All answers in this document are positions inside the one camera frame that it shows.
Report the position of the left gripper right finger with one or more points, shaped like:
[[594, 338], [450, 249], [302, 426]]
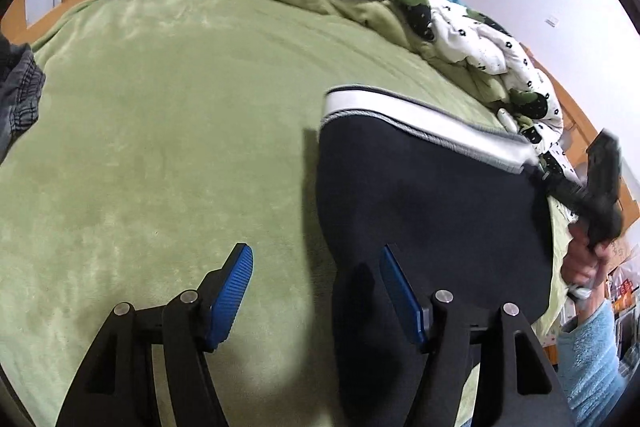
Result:
[[516, 386]]

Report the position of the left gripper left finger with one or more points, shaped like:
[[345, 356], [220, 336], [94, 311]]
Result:
[[114, 385]]

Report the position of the black pants with white stripe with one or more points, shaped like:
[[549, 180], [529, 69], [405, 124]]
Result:
[[454, 201]]

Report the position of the light blue sleeve forearm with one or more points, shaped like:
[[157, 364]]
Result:
[[589, 368]]

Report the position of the person's right hand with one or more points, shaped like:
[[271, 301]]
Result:
[[585, 265]]

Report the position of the green fleece bed blanket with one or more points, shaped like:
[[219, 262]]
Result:
[[175, 146]]

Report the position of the grey garment on bedframe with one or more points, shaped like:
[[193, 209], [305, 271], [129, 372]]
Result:
[[22, 81]]

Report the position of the white patterned quilt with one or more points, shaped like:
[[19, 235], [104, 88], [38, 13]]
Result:
[[471, 39]]

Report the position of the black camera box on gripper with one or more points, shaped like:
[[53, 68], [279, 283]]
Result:
[[603, 170]]

